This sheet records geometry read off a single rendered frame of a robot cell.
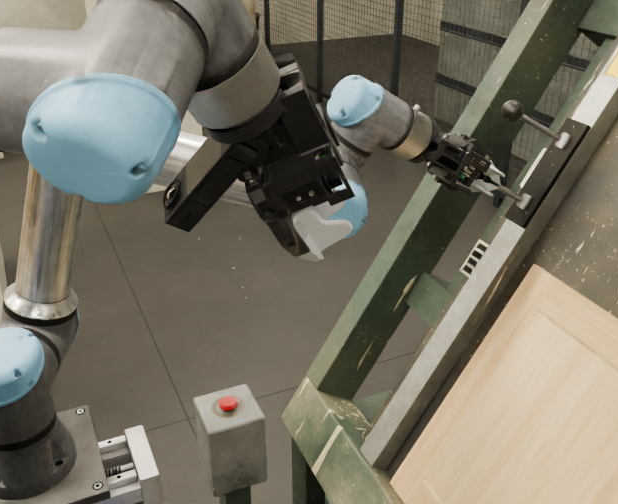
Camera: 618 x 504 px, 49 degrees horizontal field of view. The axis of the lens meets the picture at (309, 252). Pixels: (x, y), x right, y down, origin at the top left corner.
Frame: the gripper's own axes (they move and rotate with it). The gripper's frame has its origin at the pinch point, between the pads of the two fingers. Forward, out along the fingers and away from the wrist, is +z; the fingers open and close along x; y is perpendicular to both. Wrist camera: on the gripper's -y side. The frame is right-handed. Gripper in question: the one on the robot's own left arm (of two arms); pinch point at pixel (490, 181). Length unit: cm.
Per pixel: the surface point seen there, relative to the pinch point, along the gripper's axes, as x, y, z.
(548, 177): 5.4, 4.2, 6.9
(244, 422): -65, -13, -10
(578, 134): 13.9, 4.7, 6.9
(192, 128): -67, -359, 80
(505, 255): -9.8, 4.7, 7.9
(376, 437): -52, 2, 8
